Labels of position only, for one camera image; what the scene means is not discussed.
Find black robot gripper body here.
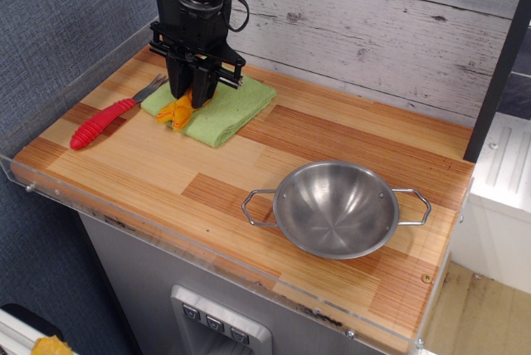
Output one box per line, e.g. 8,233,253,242
150,0,246,88

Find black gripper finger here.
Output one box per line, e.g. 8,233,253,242
192,68,218,109
166,52,193,96

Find orange plush pepper toy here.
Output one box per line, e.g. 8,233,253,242
156,90,194,131

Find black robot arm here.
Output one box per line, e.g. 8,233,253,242
150,0,246,109

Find green folded cloth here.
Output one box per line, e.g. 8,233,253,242
141,77,276,148

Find grey toy fridge cabinet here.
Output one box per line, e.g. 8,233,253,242
78,212,374,355

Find silver dispenser button panel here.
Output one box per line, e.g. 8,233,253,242
170,284,273,354

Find yellow object bottom left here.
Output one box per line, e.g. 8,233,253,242
30,336,74,355

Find white toy sink unit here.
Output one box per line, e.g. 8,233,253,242
449,113,530,293

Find clear acrylic guard rail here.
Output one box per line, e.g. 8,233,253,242
0,18,474,353

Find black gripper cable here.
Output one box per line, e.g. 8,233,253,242
226,0,251,33

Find red handled metal fork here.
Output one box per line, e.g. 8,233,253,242
70,74,168,150

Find metal bowl with handles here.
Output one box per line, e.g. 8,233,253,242
241,159,432,260

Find black vertical post right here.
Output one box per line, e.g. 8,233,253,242
463,0,530,163

